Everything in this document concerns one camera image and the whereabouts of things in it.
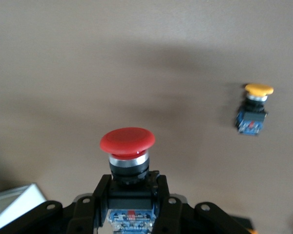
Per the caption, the red mushroom push button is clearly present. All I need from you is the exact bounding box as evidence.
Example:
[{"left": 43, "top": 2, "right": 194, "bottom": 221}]
[{"left": 99, "top": 127, "right": 160, "bottom": 234}]

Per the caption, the yellow mushroom push button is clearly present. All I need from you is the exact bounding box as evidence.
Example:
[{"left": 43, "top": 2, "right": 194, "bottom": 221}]
[{"left": 233, "top": 83, "right": 275, "bottom": 138}]

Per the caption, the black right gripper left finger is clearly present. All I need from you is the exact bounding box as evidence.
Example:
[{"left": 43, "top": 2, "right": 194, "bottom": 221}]
[{"left": 68, "top": 174, "right": 112, "bottom": 234}]

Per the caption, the white drawer cabinet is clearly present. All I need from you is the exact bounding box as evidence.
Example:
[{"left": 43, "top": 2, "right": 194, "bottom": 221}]
[{"left": 0, "top": 184, "right": 47, "bottom": 234}]

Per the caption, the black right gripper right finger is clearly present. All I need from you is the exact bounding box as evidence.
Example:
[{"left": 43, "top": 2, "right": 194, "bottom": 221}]
[{"left": 153, "top": 175, "right": 187, "bottom": 234}]

